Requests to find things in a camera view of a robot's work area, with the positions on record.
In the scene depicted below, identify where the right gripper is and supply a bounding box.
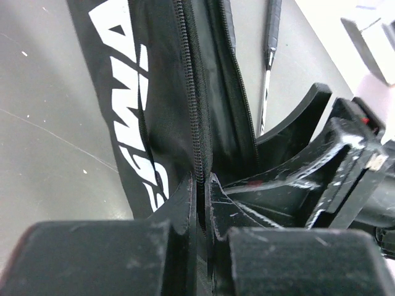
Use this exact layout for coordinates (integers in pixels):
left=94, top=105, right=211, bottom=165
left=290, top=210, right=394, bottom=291
left=223, top=83, right=393, bottom=229

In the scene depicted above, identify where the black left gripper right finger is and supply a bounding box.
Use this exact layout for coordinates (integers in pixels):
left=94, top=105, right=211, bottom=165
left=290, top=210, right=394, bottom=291
left=206, top=175, right=394, bottom=295

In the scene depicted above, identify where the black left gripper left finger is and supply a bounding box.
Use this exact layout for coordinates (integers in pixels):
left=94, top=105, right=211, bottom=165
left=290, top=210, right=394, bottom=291
left=1, top=175, right=197, bottom=295

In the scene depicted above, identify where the black Crossway racket bag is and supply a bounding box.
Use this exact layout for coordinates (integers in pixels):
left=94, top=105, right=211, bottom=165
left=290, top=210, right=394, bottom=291
left=67, top=1, right=260, bottom=219

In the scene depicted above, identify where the silver badminton racket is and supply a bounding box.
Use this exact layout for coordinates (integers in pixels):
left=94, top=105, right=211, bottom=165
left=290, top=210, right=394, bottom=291
left=257, top=0, right=282, bottom=136

